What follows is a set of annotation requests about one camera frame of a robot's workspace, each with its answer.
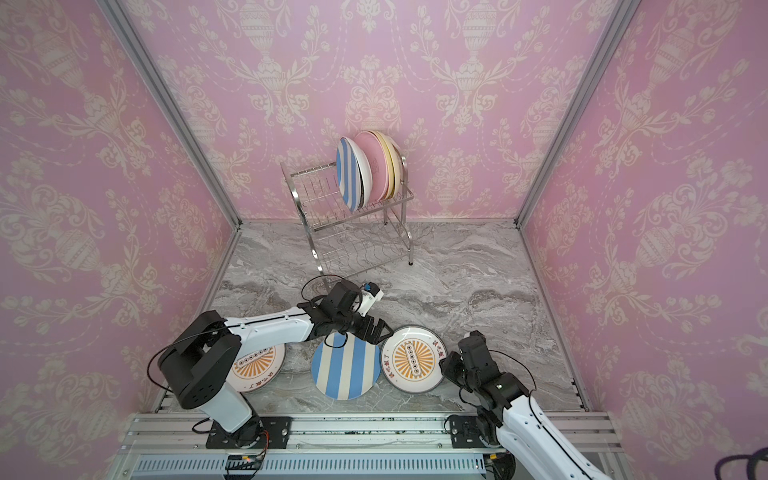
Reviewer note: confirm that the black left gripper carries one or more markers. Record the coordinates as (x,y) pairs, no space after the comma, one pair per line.
(375,337)

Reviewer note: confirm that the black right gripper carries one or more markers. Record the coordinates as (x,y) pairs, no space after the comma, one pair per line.
(455,366)

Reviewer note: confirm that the orange sunburst plate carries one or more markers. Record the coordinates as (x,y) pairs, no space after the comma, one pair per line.
(410,359)
(257,369)

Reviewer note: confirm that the blue striped plate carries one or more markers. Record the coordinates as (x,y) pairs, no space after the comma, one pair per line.
(348,174)
(345,367)

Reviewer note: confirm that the cream beige plate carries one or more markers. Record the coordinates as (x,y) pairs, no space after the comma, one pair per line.
(399,169)

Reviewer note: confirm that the yellow bear plate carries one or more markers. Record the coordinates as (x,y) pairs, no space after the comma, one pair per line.
(385,142)

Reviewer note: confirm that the pink bear plate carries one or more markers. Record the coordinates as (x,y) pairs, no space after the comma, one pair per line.
(372,147)

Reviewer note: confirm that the brown rim petal pattern plate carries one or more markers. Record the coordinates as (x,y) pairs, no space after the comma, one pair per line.
(364,173)

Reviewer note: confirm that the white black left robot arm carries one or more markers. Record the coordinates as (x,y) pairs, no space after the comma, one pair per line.
(196,365)

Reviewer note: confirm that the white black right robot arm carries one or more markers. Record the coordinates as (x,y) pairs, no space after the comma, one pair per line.
(510,417)

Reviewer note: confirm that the stainless steel dish rack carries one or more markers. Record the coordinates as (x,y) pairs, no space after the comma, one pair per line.
(343,242)

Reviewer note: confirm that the small circuit board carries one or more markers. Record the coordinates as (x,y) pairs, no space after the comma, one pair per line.
(237,466)

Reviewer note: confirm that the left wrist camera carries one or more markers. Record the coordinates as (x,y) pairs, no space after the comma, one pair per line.
(370,294)

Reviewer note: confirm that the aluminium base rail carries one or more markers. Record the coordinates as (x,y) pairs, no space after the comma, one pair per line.
(320,445)

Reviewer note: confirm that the left aluminium corner post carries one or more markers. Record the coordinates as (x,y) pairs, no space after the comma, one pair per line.
(129,38)

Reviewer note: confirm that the aluminium corner post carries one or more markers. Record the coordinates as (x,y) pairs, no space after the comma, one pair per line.
(605,49)
(129,38)

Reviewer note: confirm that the right aluminium corner post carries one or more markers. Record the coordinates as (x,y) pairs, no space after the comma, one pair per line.
(605,49)

